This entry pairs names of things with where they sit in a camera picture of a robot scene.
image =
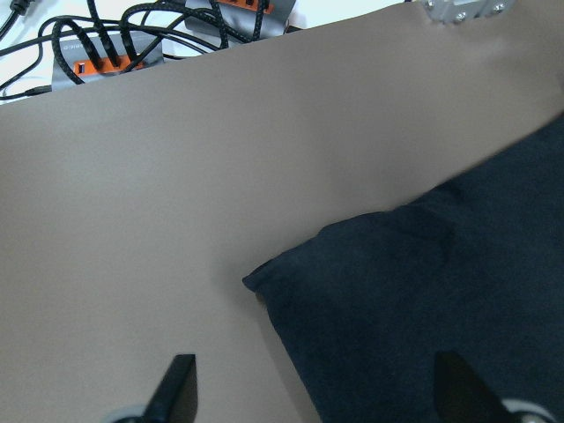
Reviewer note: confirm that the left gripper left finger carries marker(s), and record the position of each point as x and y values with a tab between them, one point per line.
175	399

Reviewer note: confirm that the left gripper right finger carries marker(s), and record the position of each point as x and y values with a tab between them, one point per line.
460	395

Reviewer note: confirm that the black printed t-shirt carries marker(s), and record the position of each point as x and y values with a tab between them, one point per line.
474	266

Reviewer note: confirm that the orange power strip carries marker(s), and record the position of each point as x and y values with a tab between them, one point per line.
75	56

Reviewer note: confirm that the aluminium frame post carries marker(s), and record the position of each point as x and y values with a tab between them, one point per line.
459	11

